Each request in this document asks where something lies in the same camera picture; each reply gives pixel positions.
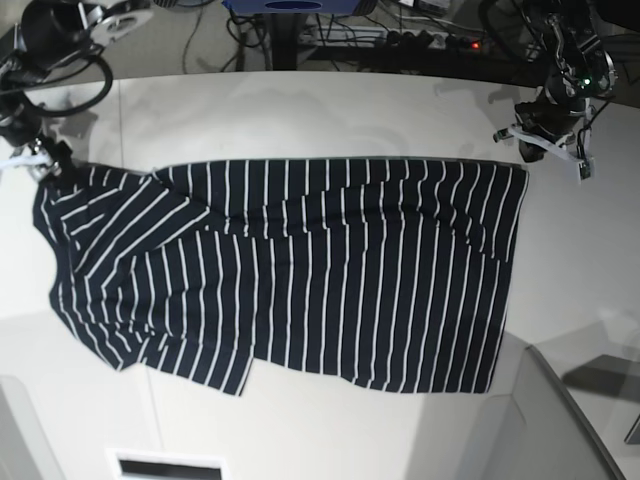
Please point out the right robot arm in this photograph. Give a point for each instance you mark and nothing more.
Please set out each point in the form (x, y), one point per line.
(50, 36)

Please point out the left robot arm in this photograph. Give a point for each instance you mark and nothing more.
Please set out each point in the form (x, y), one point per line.
(578, 69)

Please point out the navy white striped t-shirt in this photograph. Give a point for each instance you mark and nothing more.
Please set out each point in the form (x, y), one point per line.
(392, 274)

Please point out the black power strip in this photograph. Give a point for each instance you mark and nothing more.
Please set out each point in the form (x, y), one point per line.
(369, 37)

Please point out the black table leg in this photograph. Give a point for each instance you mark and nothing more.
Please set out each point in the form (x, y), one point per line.
(284, 31)

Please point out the grey chair back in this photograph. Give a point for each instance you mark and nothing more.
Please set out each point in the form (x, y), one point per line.
(527, 426)

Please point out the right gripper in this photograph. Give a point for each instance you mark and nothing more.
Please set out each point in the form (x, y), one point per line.
(24, 134)

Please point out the white slotted box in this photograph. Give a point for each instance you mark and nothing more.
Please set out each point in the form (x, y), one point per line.
(138, 464)

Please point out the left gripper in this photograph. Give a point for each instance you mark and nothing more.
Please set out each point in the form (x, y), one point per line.
(553, 122)

